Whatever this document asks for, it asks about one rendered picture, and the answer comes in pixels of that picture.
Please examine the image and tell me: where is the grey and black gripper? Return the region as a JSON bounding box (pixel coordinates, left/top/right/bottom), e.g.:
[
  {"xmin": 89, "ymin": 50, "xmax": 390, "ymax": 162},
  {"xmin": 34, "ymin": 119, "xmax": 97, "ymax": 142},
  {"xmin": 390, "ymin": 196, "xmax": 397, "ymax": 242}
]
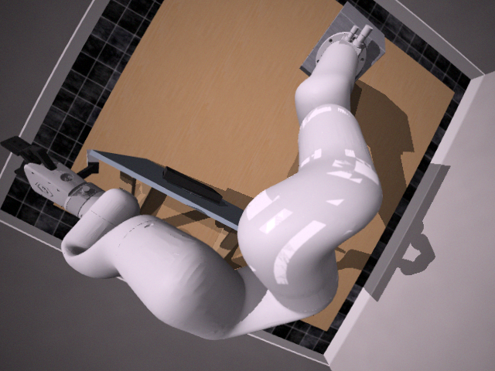
[{"xmin": 0, "ymin": 136, "xmax": 93, "ymax": 210}]

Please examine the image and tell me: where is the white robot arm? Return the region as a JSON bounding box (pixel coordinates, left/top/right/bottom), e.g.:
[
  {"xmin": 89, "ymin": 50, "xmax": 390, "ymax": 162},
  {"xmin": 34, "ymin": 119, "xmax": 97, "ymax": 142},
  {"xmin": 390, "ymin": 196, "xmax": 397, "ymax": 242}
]
[{"xmin": 61, "ymin": 25, "xmax": 383, "ymax": 340}]

